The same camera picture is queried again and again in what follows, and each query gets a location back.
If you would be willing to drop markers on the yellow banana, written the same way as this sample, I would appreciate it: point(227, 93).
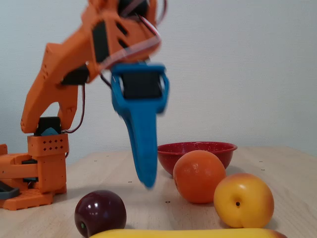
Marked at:
point(185, 234)

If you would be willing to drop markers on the yellow peach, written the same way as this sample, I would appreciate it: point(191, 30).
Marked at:
point(247, 200)

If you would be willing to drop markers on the dark red plum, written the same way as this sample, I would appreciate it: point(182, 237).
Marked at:
point(101, 213)

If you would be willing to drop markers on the grey table clamp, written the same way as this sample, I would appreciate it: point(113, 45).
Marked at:
point(10, 193)

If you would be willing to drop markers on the orange robot base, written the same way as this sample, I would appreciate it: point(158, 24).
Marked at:
point(22, 200)

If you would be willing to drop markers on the red speckled bowl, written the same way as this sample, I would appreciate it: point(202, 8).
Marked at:
point(223, 153)

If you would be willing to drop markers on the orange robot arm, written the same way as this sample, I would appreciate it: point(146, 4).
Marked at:
point(57, 74)

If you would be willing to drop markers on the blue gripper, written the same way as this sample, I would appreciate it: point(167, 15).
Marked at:
point(141, 85)

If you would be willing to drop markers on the orange fruit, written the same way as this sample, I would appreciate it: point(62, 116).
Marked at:
point(198, 178)

